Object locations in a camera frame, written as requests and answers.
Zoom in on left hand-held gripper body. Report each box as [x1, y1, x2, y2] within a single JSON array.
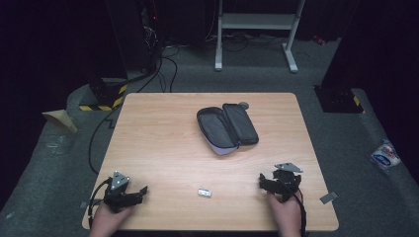
[[103, 170, 136, 213]]

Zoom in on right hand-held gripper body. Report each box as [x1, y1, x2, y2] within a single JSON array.
[[267, 162, 304, 203]]

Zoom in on black zip case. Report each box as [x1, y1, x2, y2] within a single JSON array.
[[196, 103, 260, 156]]

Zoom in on person's left hand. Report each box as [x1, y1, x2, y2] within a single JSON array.
[[88, 201, 136, 237]]

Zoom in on person's right hand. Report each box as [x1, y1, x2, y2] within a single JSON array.
[[266, 189, 304, 237]]

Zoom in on tan cardboard wedge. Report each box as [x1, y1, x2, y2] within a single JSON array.
[[41, 109, 79, 134]]

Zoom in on yellow black striped stand base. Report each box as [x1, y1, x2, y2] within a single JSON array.
[[78, 77, 128, 113]]

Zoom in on white blue plastic packet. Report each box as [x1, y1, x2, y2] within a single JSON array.
[[370, 138, 402, 171]]

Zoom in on small red object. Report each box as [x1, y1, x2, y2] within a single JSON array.
[[311, 34, 328, 46]]

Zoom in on dark computer tower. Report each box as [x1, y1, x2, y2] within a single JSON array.
[[105, 0, 164, 80]]

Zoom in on white metal stand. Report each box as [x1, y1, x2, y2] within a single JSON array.
[[213, 0, 306, 74]]

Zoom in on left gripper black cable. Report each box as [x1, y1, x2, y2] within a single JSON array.
[[87, 177, 113, 229]]

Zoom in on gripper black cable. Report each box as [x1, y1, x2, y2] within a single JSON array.
[[286, 184, 308, 237], [87, 177, 113, 229]]

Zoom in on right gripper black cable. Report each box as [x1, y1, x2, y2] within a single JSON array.
[[286, 184, 308, 237]]

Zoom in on black floor cable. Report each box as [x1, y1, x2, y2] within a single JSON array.
[[87, 107, 121, 176]]

